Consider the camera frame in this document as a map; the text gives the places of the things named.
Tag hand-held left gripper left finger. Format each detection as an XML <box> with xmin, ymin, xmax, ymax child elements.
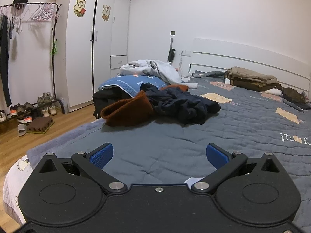
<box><xmin>34</xmin><ymin>143</ymin><xmax>128</xmax><ymax>195</ymax></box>

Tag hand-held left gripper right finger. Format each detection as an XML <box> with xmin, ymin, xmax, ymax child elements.
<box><xmin>193</xmin><ymin>144</ymin><xmax>286</xmax><ymax>195</ymax></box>

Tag navy t-shirt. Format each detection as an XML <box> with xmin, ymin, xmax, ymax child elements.
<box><xmin>141</xmin><ymin>83</ymin><xmax>221</xmax><ymax>125</ymax></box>

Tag folded khaki clothes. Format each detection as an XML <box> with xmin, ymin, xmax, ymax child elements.
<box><xmin>225</xmin><ymin>66</ymin><xmax>283</xmax><ymax>92</ymax></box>

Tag black clothes rack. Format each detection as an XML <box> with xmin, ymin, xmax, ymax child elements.
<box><xmin>0</xmin><ymin>2</ymin><xmax>66</xmax><ymax>127</ymax></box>

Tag dark hanging clothes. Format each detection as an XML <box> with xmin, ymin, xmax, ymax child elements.
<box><xmin>0</xmin><ymin>15</ymin><xmax>12</xmax><ymax>107</ymax></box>

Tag grey quilted bedspread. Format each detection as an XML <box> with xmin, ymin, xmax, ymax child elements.
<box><xmin>26</xmin><ymin>71</ymin><xmax>311</xmax><ymax>214</ymax></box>

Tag brown knit sweater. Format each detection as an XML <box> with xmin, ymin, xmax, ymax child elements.
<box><xmin>101</xmin><ymin>84</ymin><xmax>189</xmax><ymax>127</ymax></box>

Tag black garment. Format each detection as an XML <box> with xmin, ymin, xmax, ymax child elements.
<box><xmin>92</xmin><ymin>89</ymin><xmax>136</xmax><ymax>120</ymax></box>

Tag brown box with holes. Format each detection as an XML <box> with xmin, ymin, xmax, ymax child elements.
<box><xmin>27</xmin><ymin>116</ymin><xmax>54</xmax><ymax>134</ymax></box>

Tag blue pillow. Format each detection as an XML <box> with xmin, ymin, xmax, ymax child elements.
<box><xmin>98</xmin><ymin>75</ymin><xmax>168</xmax><ymax>99</ymax></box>

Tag row of shoes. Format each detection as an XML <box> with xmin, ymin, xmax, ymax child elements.
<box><xmin>0</xmin><ymin>92</ymin><xmax>57</xmax><ymax>124</ymax></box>

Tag white wardrobe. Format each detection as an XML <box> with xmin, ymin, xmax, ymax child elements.
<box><xmin>55</xmin><ymin>0</ymin><xmax>132</xmax><ymax>113</ymax></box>

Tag white bear-print bed sheet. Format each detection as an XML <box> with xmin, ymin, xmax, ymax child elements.
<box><xmin>3</xmin><ymin>156</ymin><xmax>33</xmax><ymax>224</ymax></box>

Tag dark grey garment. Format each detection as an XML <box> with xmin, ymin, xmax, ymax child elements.
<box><xmin>284</xmin><ymin>101</ymin><xmax>311</xmax><ymax>112</ymax></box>

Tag dark olive garment at headboard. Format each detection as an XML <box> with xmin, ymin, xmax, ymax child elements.
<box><xmin>282</xmin><ymin>87</ymin><xmax>307</xmax><ymax>106</ymax></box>

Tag light grey hoodie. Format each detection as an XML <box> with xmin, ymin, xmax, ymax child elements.
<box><xmin>119</xmin><ymin>59</ymin><xmax>198</xmax><ymax>89</ymax></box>

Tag white headboard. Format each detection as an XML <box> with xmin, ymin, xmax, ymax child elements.
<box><xmin>190</xmin><ymin>38</ymin><xmax>311</xmax><ymax>95</ymax></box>

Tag bunny sticker with red flower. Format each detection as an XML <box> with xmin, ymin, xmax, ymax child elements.
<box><xmin>73</xmin><ymin>0</ymin><xmax>86</xmax><ymax>17</ymax></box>

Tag bunch of pink hangers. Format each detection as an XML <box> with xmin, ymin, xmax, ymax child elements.
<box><xmin>0</xmin><ymin>3</ymin><xmax>57</xmax><ymax>24</ymax></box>

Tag black hat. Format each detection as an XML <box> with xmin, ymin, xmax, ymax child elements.
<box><xmin>13</xmin><ymin>0</ymin><xmax>28</xmax><ymax>10</ymax></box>

